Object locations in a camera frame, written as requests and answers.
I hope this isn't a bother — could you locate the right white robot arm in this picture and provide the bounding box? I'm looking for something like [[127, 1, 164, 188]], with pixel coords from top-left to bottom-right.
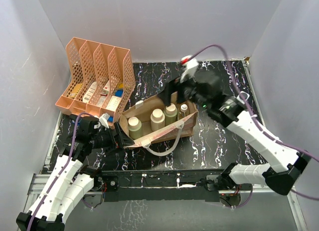
[[158, 73, 311, 195]]

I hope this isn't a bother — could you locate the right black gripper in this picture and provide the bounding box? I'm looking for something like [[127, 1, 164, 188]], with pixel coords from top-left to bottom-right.
[[157, 69, 210, 110]]

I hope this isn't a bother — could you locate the white bottle with black cap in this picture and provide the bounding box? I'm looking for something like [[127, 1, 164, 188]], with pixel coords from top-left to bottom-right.
[[236, 91, 250, 104]]

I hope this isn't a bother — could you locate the yellow box in organizer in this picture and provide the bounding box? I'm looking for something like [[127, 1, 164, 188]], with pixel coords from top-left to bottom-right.
[[69, 83, 83, 99]]

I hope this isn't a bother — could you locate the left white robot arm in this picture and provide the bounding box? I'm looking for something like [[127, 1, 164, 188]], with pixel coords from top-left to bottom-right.
[[16, 112, 134, 231]]

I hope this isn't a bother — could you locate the small clear bottle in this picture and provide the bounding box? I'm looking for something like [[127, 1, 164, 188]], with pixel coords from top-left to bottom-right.
[[178, 104, 189, 120]]

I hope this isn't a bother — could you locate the blue white small box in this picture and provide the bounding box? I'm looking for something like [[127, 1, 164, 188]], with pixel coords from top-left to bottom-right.
[[69, 114, 82, 127]]

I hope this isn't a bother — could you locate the green bottle with beige cap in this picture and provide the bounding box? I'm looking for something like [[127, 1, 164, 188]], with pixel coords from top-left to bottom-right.
[[163, 103, 177, 126]]

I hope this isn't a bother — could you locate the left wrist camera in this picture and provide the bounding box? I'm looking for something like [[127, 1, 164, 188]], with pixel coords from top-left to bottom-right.
[[99, 113, 112, 128]]

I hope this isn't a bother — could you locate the brown canvas tote bag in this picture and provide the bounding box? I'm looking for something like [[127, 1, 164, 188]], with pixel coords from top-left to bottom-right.
[[119, 92, 198, 157]]

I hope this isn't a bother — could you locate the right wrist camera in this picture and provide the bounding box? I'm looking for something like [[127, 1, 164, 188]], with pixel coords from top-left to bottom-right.
[[180, 55, 199, 83]]

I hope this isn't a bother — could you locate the black front rail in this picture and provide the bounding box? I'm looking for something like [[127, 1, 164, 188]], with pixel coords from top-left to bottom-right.
[[100, 169, 222, 202]]

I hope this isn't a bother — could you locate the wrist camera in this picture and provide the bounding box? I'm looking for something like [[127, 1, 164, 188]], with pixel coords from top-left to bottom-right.
[[180, 55, 199, 83], [99, 113, 112, 128]]

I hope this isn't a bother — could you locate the white red box in organizer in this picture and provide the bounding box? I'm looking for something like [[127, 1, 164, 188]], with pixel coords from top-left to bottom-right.
[[100, 80, 110, 96]]

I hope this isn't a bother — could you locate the beige bottle middle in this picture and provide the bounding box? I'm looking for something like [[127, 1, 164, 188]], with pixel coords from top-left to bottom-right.
[[151, 109, 165, 131]]

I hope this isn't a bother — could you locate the pink plastic file organizer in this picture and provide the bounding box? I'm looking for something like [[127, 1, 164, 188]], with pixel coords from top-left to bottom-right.
[[56, 37, 136, 123]]

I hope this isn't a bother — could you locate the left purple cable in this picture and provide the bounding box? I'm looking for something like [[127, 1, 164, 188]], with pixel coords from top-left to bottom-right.
[[26, 112, 100, 231]]

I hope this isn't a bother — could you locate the beige bottle leftmost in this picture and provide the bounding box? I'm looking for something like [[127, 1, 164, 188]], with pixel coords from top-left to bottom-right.
[[128, 117, 143, 140]]

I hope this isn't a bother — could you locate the blue yellow item in organizer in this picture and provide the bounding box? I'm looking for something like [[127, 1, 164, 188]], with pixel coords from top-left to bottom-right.
[[114, 83, 124, 97]]

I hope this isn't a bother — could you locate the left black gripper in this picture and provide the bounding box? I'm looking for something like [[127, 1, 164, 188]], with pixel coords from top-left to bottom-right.
[[90, 122, 134, 155]]

